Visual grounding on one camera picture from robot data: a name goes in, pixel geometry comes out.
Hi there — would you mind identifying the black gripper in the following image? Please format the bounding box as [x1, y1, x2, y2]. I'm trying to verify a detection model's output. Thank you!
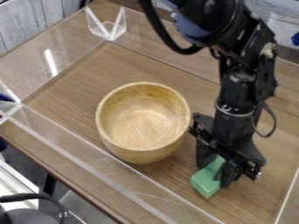
[189, 108, 267, 188]

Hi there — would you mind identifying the green rectangular block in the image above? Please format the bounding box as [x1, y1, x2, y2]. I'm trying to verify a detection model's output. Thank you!
[189, 155, 225, 199]

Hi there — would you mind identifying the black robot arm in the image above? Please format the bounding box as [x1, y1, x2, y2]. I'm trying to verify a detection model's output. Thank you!
[137, 0, 277, 187]

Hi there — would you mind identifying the brown wooden bowl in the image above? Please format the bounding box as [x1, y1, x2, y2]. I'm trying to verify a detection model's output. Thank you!
[95, 82, 191, 164]

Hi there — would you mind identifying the black table leg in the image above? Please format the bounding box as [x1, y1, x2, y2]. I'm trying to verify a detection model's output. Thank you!
[43, 174, 57, 196]

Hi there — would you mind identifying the white bucket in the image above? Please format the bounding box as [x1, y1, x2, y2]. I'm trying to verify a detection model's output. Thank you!
[267, 11, 299, 49]

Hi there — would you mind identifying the clear acrylic tray wall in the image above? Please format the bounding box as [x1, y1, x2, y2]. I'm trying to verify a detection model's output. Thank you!
[0, 2, 299, 224]

